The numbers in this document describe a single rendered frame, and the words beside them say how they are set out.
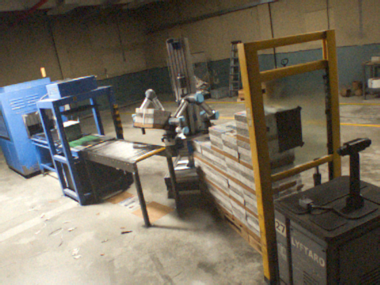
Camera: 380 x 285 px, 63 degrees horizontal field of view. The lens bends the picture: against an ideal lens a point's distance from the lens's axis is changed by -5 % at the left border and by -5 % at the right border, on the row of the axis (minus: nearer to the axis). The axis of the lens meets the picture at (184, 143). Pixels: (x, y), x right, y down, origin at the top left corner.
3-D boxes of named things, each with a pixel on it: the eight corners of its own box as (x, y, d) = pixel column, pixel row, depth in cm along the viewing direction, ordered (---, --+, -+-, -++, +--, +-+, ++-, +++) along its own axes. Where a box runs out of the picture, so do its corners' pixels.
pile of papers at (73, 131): (83, 136, 524) (79, 121, 517) (67, 142, 506) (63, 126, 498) (74, 135, 552) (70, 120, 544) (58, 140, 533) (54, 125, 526)
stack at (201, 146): (227, 191, 421) (218, 131, 398) (281, 230, 315) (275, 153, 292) (200, 200, 410) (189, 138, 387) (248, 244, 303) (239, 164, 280)
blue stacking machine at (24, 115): (83, 158, 696) (59, 64, 638) (26, 180, 615) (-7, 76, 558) (58, 150, 806) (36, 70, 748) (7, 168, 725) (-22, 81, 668)
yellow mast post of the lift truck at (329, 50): (335, 240, 269) (326, 30, 220) (343, 245, 261) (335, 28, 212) (327, 243, 266) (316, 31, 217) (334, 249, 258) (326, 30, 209)
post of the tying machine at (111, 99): (134, 181, 514) (112, 85, 471) (130, 183, 508) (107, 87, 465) (131, 180, 520) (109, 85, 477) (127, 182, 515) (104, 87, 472)
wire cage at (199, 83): (212, 98, 1169) (205, 51, 1122) (197, 103, 1117) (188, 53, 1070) (189, 98, 1257) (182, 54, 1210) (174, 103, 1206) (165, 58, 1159)
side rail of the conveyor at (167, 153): (172, 156, 384) (170, 146, 381) (168, 157, 381) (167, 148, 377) (114, 145, 482) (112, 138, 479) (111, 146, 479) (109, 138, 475)
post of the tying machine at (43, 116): (70, 195, 503) (43, 100, 460) (65, 197, 498) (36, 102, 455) (68, 193, 510) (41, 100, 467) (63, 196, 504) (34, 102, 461)
